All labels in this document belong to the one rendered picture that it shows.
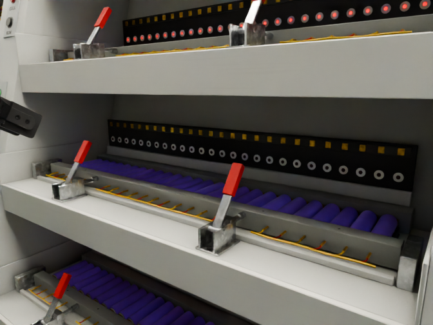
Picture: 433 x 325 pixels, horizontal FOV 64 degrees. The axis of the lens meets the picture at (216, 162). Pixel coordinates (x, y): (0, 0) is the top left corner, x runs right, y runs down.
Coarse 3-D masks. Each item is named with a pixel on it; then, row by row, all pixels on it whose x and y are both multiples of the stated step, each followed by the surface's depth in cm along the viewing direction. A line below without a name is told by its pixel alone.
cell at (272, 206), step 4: (280, 196) 44; (284, 196) 44; (288, 196) 44; (276, 200) 42; (280, 200) 43; (284, 200) 43; (288, 200) 44; (268, 204) 41; (272, 204) 41; (276, 204) 41; (280, 204) 42; (284, 204) 43; (268, 208) 40; (272, 208) 40; (276, 208) 41
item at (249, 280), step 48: (96, 144) 71; (48, 192) 52; (336, 192) 43; (384, 192) 40; (96, 240) 43; (144, 240) 37; (192, 240) 36; (432, 240) 24; (192, 288) 34; (240, 288) 30; (288, 288) 28; (336, 288) 27; (384, 288) 27
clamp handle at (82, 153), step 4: (84, 144) 51; (88, 144) 51; (80, 148) 51; (84, 148) 50; (88, 148) 51; (80, 152) 51; (84, 152) 50; (76, 156) 51; (80, 156) 50; (84, 156) 51; (76, 160) 50; (80, 160) 50; (76, 164) 50; (72, 168) 50; (76, 168) 50; (72, 172) 50; (68, 176) 50; (72, 176) 49; (68, 180) 49
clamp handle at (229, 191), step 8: (232, 168) 36; (240, 168) 35; (232, 176) 35; (240, 176) 36; (232, 184) 35; (224, 192) 35; (232, 192) 35; (224, 200) 35; (224, 208) 34; (216, 216) 35; (224, 216) 34; (216, 224) 34
